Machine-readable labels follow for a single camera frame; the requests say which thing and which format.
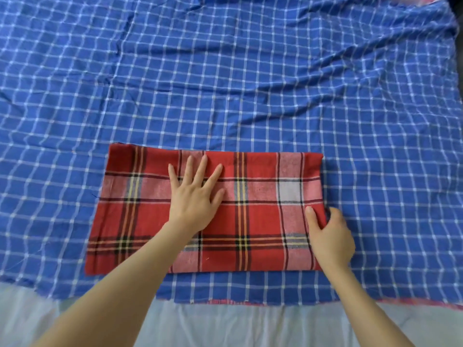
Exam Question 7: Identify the person's right hand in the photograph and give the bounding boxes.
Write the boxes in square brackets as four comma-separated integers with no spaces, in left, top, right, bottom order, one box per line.
[303,205,357,280]

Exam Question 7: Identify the person's left hand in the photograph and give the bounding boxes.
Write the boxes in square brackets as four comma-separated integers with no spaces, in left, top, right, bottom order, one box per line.
[167,154,227,236]

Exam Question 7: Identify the red white plaid cloth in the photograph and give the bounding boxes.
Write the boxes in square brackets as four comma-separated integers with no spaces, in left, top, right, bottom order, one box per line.
[84,143,330,277]

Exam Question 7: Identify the blue checked cloth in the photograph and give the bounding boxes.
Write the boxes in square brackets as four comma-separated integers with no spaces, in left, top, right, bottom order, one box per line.
[0,0,463,308]

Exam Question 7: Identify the person's left forearm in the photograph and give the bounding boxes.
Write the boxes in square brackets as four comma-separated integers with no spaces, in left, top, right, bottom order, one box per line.
[32,220,195,347]

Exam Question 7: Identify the person's right forearm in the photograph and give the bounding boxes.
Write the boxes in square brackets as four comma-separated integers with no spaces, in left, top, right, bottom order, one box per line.
[327,265,417,347]

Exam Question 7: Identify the pink fringed bed skirt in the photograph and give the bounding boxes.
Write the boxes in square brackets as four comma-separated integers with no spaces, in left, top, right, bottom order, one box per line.
[206,295,463,312]

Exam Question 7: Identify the white bed sheet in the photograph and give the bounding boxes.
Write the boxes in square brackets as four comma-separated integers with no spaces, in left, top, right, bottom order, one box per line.
[0,280,463,347]

